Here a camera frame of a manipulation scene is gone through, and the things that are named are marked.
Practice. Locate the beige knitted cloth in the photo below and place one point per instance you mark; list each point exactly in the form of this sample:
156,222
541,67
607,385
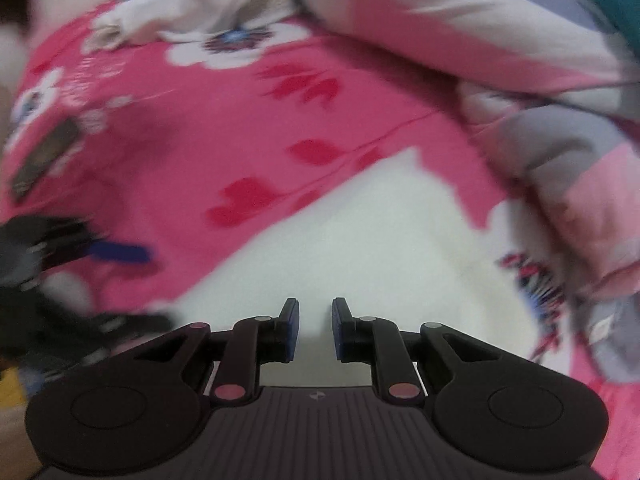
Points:
265,12

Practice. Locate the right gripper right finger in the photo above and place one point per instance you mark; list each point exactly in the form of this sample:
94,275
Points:
378,343

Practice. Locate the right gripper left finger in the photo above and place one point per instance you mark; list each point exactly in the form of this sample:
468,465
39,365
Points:
243,350

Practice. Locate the black smartphone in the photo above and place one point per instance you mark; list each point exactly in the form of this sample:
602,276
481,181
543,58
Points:
64,136

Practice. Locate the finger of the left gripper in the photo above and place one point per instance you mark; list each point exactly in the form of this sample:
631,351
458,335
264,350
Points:
118,252
121,326

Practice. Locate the pink floral bed sheet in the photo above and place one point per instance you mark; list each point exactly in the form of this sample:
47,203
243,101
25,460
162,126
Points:
192,151

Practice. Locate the white crumpled garment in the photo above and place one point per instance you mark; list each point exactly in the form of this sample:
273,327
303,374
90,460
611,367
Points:
144,21

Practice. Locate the cream deer sweater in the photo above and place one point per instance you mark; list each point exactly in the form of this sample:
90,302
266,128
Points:
395,243

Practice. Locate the pink patterned duvet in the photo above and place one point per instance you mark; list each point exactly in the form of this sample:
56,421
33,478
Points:
550,92

